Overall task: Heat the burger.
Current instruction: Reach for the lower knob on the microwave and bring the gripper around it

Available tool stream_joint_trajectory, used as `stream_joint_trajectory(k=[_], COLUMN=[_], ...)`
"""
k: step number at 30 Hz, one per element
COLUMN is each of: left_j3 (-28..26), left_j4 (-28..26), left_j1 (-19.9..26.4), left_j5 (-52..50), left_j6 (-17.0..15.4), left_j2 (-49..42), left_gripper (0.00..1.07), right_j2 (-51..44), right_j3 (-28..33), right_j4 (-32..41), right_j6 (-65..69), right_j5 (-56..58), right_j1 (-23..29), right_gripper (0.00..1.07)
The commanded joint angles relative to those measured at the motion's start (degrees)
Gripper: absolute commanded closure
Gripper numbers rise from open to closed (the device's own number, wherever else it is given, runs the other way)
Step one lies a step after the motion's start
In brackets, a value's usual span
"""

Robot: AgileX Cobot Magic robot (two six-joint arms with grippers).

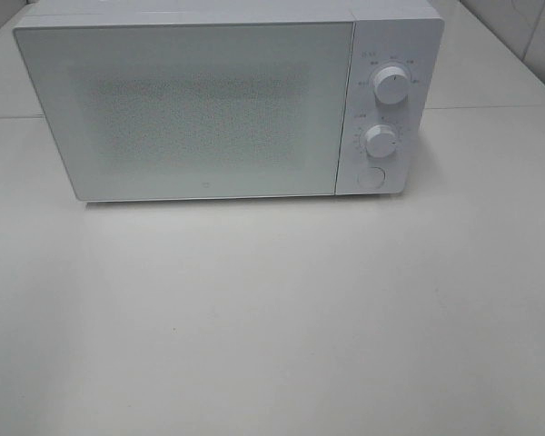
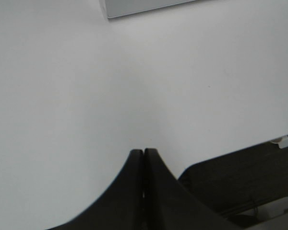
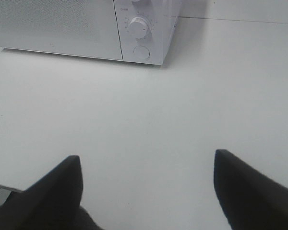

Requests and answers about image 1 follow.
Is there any white microwave oven body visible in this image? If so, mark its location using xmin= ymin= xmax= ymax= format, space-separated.
xmin=13 ymin=1 xmax=444 ymax=198

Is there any white microwave door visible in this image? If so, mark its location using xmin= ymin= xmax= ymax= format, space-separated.
xmin=15 ymin=23 xmax=353 ymax=202

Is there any round white door button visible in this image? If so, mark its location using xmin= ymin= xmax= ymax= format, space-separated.
xmin=357 ymin=166 xmax=385 ymax=193

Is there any upper white power knob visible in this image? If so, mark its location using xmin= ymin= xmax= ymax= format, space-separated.
xmin=372 ymin=64 xmax=410 ymax=104

